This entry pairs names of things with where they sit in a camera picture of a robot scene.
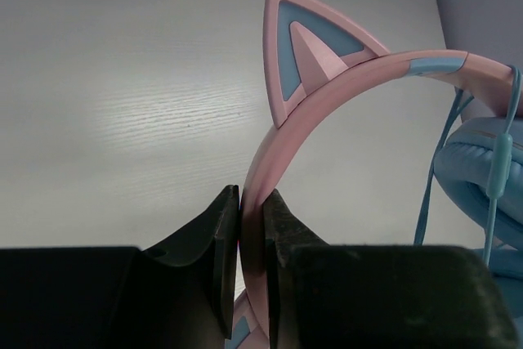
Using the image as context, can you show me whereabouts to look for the pink blue cat-ear headphones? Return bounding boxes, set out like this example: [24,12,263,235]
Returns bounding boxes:
[230,0,522,348]

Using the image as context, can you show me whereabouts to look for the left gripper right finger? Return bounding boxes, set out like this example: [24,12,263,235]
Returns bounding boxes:
[263,191,519,348]

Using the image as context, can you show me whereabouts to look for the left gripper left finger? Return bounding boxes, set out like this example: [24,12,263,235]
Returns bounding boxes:
[1,186,239,348]

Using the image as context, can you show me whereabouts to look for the teal earbud cable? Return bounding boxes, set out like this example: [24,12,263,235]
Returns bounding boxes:
[413,65,523,268]

